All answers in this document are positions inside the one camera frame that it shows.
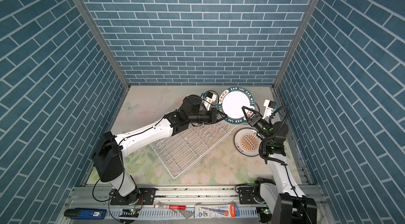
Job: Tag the small circuit board left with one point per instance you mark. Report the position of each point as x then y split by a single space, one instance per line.
130 213

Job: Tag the blue black handheld device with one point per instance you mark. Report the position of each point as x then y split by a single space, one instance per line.
85 213

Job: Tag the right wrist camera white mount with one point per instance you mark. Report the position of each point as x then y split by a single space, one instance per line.
270 107

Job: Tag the blue white red box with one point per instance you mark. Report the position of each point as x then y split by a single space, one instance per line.
216 211

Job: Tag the white slotted cable duct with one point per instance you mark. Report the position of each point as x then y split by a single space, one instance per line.
167 214

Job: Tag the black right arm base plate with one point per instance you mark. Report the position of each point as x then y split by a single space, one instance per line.
246 196

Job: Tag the aluminium rail frame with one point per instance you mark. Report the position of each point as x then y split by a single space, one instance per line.
185 195

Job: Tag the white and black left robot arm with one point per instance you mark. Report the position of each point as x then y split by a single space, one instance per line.
109 152

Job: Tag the white wire dish rack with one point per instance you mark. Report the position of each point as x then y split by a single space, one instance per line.
182 151

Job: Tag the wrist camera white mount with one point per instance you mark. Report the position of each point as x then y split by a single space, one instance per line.
210 99
270 107

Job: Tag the small circuit board right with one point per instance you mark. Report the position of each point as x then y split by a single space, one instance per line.
264 214

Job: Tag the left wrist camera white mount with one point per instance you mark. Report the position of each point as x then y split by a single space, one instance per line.
210 99

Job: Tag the small circuit board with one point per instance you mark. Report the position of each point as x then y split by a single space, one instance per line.
264 214
130 213

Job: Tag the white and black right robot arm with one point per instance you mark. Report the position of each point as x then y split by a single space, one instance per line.
287 203

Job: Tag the red marker pen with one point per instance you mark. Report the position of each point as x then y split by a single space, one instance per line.
171 207

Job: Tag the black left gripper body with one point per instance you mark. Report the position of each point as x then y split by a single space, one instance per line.
211 119

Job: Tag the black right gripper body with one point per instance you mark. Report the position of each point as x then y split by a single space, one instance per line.
262 127

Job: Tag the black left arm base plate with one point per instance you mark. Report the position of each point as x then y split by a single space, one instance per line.
141 196

